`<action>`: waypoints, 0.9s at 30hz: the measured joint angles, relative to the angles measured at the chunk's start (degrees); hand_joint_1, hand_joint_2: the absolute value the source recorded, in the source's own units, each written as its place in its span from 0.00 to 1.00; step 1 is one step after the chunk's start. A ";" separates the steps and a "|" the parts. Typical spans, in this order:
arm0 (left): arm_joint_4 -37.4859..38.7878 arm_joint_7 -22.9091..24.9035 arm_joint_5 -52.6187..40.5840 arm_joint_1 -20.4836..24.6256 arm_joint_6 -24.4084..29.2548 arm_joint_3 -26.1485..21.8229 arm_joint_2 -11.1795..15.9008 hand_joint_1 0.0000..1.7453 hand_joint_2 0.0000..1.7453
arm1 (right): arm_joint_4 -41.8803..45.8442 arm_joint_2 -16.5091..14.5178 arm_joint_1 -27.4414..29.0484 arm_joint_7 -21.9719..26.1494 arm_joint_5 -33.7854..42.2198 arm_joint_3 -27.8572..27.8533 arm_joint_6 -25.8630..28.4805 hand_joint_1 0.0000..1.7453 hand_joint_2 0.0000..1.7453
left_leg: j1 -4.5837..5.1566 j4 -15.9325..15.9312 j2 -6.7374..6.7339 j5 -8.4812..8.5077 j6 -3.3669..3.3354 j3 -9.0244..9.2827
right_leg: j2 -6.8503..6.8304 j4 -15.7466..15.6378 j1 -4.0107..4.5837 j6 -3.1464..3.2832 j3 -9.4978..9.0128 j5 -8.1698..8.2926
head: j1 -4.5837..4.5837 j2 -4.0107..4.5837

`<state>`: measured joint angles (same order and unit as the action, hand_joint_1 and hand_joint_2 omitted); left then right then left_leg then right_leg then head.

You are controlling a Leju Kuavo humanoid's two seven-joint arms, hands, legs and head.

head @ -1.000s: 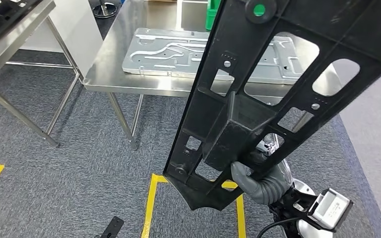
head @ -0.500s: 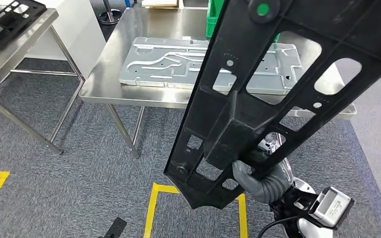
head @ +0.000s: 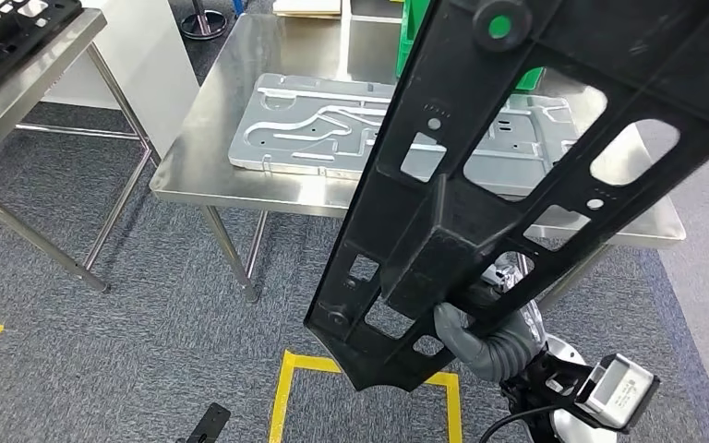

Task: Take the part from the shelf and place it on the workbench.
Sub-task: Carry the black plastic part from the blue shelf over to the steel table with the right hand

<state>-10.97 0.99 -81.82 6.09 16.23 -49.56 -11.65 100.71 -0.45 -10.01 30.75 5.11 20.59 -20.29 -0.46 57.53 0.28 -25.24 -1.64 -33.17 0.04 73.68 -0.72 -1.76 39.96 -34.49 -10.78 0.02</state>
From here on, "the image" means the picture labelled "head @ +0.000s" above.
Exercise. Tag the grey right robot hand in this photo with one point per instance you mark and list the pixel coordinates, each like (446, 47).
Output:
(461, 348)

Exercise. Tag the black plastic frame part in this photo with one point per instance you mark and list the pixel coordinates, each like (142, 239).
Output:
(434, 244)
(18, 43)

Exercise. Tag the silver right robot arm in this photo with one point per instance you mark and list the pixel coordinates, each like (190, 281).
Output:
(513, 348)

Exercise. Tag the stainless steel workbench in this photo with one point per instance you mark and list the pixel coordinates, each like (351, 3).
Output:
(220, 159)
(24, 104)

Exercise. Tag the embossed silver metal plate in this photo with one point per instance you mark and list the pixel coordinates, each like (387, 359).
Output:
(305, 128)

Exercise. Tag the green plastic crate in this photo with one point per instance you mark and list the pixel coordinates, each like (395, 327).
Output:
(409, 37)

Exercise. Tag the tan cardboard sheets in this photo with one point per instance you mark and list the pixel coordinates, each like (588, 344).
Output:
(305, 7)

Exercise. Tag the white cabinet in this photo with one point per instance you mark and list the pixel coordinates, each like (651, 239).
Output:
(146, 73)

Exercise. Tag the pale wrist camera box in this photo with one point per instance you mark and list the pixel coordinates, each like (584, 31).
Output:
(614, 391)

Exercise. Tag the chrome stanchion post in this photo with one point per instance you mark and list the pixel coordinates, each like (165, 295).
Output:
(204, 26)

